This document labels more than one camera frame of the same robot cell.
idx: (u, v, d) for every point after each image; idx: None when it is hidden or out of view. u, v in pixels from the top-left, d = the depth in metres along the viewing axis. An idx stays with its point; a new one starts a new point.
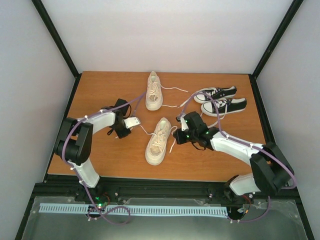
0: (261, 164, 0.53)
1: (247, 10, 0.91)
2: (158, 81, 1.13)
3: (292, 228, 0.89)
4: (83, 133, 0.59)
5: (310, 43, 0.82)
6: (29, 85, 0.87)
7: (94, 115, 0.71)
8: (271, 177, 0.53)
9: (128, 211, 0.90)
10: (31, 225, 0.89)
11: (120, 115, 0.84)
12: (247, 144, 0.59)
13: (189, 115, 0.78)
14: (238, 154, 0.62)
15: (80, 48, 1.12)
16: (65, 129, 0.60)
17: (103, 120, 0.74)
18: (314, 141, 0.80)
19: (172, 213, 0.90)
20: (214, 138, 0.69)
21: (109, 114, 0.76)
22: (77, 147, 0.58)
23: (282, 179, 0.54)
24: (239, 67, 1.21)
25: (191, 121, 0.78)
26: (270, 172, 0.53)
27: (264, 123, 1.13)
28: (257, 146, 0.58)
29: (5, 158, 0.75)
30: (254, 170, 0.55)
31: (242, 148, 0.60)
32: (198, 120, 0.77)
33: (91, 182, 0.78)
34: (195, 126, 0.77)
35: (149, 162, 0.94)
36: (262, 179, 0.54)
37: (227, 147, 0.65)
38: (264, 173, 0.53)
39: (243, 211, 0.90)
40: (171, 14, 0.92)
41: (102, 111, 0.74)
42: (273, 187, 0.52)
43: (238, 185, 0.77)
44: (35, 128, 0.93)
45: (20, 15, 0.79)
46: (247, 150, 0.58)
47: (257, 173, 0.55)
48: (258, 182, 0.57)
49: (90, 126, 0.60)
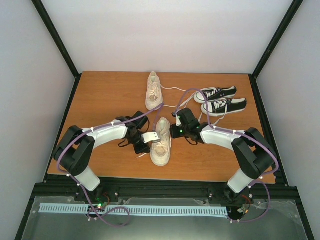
0: (243, 147, 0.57)
1: (247, 10, 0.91)
2: (158, 81, 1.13)
3: (292, 228, 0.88)
4: (83, 147, 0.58)
5: (310, 42, 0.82)
6: (29, 84, 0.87)
7: (102, 127, 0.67)
8: (252, 159, 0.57)
9: (128, 212, 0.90)
10: (31, 225, 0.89)
11: (133, 129, 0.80)
12: (230, 131, 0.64)
13: (182, 111, 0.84)
14: (225, 142, 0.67)
15: (80, 48, 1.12)
16: (68, 137, 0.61)
17: (111, 134, 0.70)
18: (315, 141, 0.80)
19: (172, 213, 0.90)
20: (204, 130, 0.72)
21: (121, 127, 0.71)
22: (74, 159, 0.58)
23: (265, 162, 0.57)
24: (239, 67, 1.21)
25: (183, 117, 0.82)
26: (252, 154, 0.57)
27: (264, 123, 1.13)
28: (239, 132, 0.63)
29: (5, 158, 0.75)
30: (237, 153, 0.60)
31: (226, 135, 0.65)
32: (190, 116, 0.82)
33: (89, 186, 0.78)
34: (187, 121, 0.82)
35: (156, 163, 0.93)
36: (245, 162, 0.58)
37: (214, 137, 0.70)
38: (245, 155, 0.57)
39: (243, 211, 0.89)
40: (171, 14, 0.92)
41: (112, 123, 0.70)
42: (255, 169, 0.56)
43: (234, 180, 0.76)
44: (35, 128, 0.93)
45: (20, 15, 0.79)
46: (230, 137, 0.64)
47: (240, 157, 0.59)
48: (243, 166, 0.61)
49: (91, 141, 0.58)
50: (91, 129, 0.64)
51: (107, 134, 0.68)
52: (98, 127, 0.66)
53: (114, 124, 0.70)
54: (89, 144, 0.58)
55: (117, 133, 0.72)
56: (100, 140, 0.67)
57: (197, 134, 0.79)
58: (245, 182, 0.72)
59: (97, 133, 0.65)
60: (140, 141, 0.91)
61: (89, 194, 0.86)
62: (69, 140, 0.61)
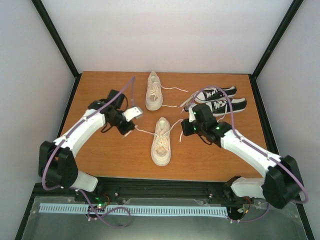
0: (279, 179, 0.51)
1: (247, 10, 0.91)
2: (158, 81, 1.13)
3: (292, 228, 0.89)
4: (62, 160, 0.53)
5: (310, 43, 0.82)
6: (29, 84, 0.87)
7: (74, 130, 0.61)
8: (285, 193, 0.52)
9: (128, 212, 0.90)
10: (31, 225, 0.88)
11: (112, 110, 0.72)
12: (264, 153, 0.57)
13: (198, 106, 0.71)
14: (252, 161, 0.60)
15: (80, 48, 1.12)
16: (44, 154, 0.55)
17: (89, 130, 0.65)
18: (315, 141, 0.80)
19: (172, 213, 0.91)
20: (225, 136, 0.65)
21: (97, 117, 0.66)
22: (59, 174, 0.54)
23: (293, 193, 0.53)
24: (239, 67, 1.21)
25: (201, 113, 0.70)
26: (284, 186, 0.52)
27: (264, 122, 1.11)
28: (274, 158, 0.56)
29: (5, 158, 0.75)
30: (266, 182, 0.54)
31: (258, 156, 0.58)
32: (208, 113, 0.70)
33: (89, 187, 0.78)
34: (204, 119, 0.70)
35: (157, 163, 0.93)
36: (275, 194, 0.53)
37: (238, 150, 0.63)
38: (278, 188, 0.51)
39: (243, 211, 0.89)
40: (170, 14, 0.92)
41: (85, 118, 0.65)
42: (284, 202, 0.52)
43: (241, 186, 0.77)
44: (35, 127, 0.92)
45: (20, 15, 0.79)
46: (263, 160, 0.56)
47: (269, 186, 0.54)
48: (266, 192, 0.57)
49: (69, 153, 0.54)
50: (64, 139, 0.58)
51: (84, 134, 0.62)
52: (71, 133, 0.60)
53: (87, 119, 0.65)
54: (68, 155, 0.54)
55: (96, 126, 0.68)
56: (78, 144, 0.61)
57: (216, 135, 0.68)
58: (253, 194, 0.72)
59: (71, 139, 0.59)
60: (123, 121, 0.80)
61: (88, 194, 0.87)
62: (46, 156, 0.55)
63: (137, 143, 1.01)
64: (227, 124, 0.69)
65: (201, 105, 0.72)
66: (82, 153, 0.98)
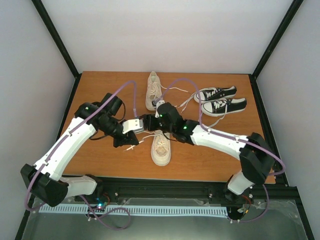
0: (251, 157, 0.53)
1: (247, 11, 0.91)
2: (158, 81, 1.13)
3: (291, 228, 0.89)
4: (43, 187, 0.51)
5: (310, 42, 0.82)
6: (29, 85, 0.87)
7: (54, 151, 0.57)
8: (260, 169, 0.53)
9: (127, 212, 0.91)
10: (31, 225, 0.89)
11: (102, 116, 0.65)
12: (232, 137, 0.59)
13: (164, 109, 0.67)
14: (224, 148, 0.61)
15: (80, 48, 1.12)
16: (25, 178, 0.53)
17: (75, 146, 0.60)
18: (315, 141, 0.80)
19: (172, 213, 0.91)
20: (194, 133, 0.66)
21: (82, 132, 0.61)
22: (46, 197, 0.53)
23: (268, 165, 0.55)
24: (240, 67, 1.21)
25: (168, 116, 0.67)
26: (258, 162, 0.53)
27: (264, 123, 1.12)
28: (243, 139, 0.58)
29: (6, 158, 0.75)
30: (243, 164, 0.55)
31: (228, 142, 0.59)
32: (176, 115, 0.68)
33: (87, 190, 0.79)
34: (173, 120, 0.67)
35: (157, 163, 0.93)
36: (253, 172, 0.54)
37: (210, 142, 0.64)
38: (254, 165, 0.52)
39: (243, 211, 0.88)
40: (170, 14, 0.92)
41: (68, 134, 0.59)
42: (262, 177, 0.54)
43: (234, 183, 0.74)
44: (35, 128, 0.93)
45: (20, 15, 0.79)
46: (234, 144, 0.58)
47: (246, 167, 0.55)
48: (246, 174, 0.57)
49: (48, 183, 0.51)
50: (44, 163, 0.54)
51: (67, 153, 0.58)
52: (52, 154, 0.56)
53: (71, 134, 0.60)
54: (48, 183, 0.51)
55: (82, 139, 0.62)
56: (63, 164, 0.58)
57: (186, 135, 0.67)
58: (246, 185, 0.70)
59: (52, 162, 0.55)
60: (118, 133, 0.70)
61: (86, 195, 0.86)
62: (28, 180, 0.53)
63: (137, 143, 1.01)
64: (194, 121, 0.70)
65: (163, 107, 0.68)
66: (82, 153, 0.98)
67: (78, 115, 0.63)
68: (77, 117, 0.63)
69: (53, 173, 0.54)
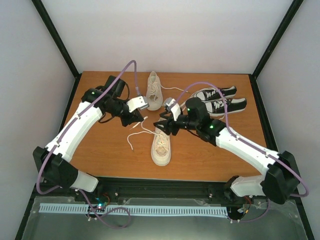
0: (279, 177, 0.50)
1: (247, 10, 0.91)
2: (158, 81, 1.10)
3: (292, 228, 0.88)
4: (56, 167, 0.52)
5: (311, 42, 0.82)
6: (29, 84, 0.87)
7: (65, 133, 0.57)
8: (284, 189, 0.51)
9: (128, 212, 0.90)
10: (31, 225, 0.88)
11: (109, 100, 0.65)
12: (262, 151, 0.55)
13: (194, 103, 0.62)
14: (249, 159, 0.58)
15: (80, 48, 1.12)
16: (37, 160, 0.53)
17: (83, 129, 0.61)
18: (315, 141, 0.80)
19: (172, 213, 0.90)
20: (221, 135, 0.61)
21: (90, 115, 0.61)
22: (58, 178, 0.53)
23: (291, 187, 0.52)
24: (240, 67, 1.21)
25: (196, 111, 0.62)
26: (283, 182, 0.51)
27: (264, 123, 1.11)
28: (272, 155, 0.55)
29: (5, 158, 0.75)
30: (267, 180, 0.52)
31: (256, 154, 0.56)
32: (204, 111, 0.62)
33: (89, 187, 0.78)
34: (200, 117, 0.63)
35: (157, 163, 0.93)
36: (275, 190, 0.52)
37: (235, 149, 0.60)
38: (280, 185, 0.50)
39: (243, 211, 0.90)
40: (170, 13, 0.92)
41: (77, 116, 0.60)
42: (283, 198, 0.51)
43: (241, 186, 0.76)
44: (34, 127, 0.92)
45: (20, 14, 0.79)
46: (262, 158, 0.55)
47: (269, 184, 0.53)
48: (265, 190, 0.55)
49: (60, 162, 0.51)
50: (55, 144, 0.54)
51: (77, 134, 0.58)
52: (62, 136, 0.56)
53: (80, 117, 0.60)
54: (60, 163, 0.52)
55: (91, 123, 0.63)
56: (73, 146, 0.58)
57: (210, 134, 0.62)
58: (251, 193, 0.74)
59: (63, 144, 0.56)
60: (125, 112, 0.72)
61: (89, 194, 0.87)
62: (40, 162, 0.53)
63: (137, 143, 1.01)
64: (221, 122, 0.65)
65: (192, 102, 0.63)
66: (82, 153, 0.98)
67: (85, 100, 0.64)
68: (84, 102, 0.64)
69: (65, 153, 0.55)
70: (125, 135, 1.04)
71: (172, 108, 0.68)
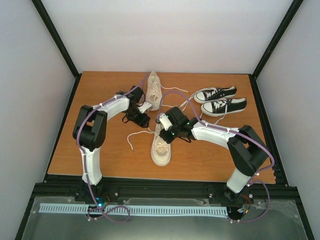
0: (238, 146, 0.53)
1: (248, 11, 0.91)
2: (158, 81, 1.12)
3: (292, 228, 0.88)
4: (98, 121, 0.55)
5: (310, 42, 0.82)
6: (29, 84, 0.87)
7: (109, 102, 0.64)
8: (249, 159, 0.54)
9: (128, 211, 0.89)
10: (31, 225, 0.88)
11: (134, 101, 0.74)
12: (224, 129, 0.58)
13: (169, 109, 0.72)
14: (217, 140, 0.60)
15: (80, 48, 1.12)
16: (82, 116, 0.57)
17: (117, 108, 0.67)
18: (315, 140, 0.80)
19: (172, 213, 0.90)
20: (195, 126, 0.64)
21: (123, 100, 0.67)
22: (94, 134, 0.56)
23: (258, 158, 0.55)
24: (240, 67, 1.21)
25: (172, 115, 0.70)
26: (245, 151, 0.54)
27: (264, 123, 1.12)
28: (233, 130, 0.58)
29: (6, 157, 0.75)
30: (232, 152, 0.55)
31: (220, 133, 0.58)
32: (178, 113, 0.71)
33: (93, 179, 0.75)
34: (176, 119, 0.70)
35: (158, 163, 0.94)
36: (241, 161, 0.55)
37: (206, 134, 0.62)
38: (242, 155, 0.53)
39: (243, 211, 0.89)
40: (171, 14, 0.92)
41: (115, 97, 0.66)
42: (250, 167, 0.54)
43: (233, 180, 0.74)
44: (34, 126, 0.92)
45: (20, 14, 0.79)
46: (225, 135, 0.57)
47: (235, 156, 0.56)
48: (238, 165, 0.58)
49: (104, 114, 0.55)
50: (100, 105, 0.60)
51: (115, 108, 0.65)
52: (106, 103, 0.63)
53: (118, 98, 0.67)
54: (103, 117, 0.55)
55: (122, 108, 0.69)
56: (109, 116, 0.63)
57: (188, 130, 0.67)
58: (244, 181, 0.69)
59: (106, 107, 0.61)
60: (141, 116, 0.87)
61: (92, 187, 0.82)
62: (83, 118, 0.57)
63: (137, 143, 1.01)
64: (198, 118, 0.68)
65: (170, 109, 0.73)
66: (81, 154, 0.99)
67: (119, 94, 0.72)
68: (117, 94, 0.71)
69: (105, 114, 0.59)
70: (125, 135, 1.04)
71: (160, 118, 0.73)
